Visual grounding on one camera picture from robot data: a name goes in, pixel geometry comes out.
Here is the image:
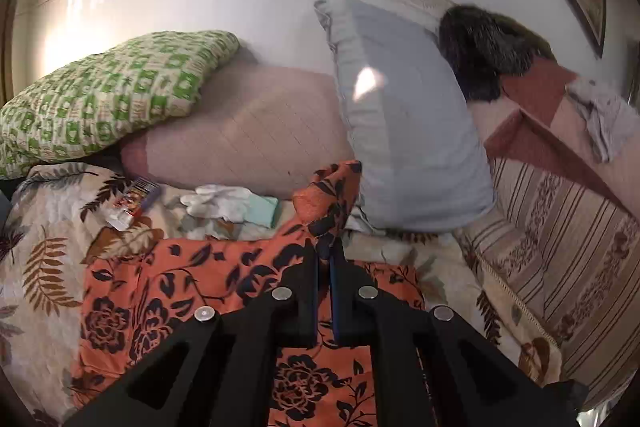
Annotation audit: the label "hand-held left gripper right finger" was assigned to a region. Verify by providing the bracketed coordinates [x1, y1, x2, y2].
[329, 251, 592, 427]

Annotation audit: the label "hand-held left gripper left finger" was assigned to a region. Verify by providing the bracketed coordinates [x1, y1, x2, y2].
[62, 247, 321, 427]

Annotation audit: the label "orange black floral garment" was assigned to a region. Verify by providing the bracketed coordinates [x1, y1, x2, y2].
[70, 159, 426, 427]

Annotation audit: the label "teal packet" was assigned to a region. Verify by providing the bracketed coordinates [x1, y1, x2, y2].
[240, 197, 281, 229]

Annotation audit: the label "white gloves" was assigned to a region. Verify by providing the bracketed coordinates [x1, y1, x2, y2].
[180, 185, 253, 223]

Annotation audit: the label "pink quilted pillow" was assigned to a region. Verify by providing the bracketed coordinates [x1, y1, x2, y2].
[120, 57, 358, 200]

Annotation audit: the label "grey pillow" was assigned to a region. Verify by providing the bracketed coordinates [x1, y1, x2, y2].
[314, 0, 497, 234]

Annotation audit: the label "small colourful box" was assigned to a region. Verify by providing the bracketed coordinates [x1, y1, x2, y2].
[105, 177, 162, 232]

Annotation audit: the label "beige striped quilt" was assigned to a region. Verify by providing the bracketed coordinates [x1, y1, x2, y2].
[452, 157, 640, 413]

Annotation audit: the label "leaf print fleece blanket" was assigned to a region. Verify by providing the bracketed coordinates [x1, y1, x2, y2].
[0, 162, 566, 427]

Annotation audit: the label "pink and brown blanket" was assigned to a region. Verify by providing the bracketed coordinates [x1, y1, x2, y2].
[467, 57, 640, 223]

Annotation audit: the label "dark fur garment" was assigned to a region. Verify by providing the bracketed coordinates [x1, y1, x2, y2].
[438, 3, 556, 104]

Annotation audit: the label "green checked pillow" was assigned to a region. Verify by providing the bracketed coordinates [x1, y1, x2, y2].
[0, 30, 241, 180]

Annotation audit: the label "white grey crumpled cloth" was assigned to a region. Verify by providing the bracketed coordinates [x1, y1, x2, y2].
[566, 78, 635, 164]

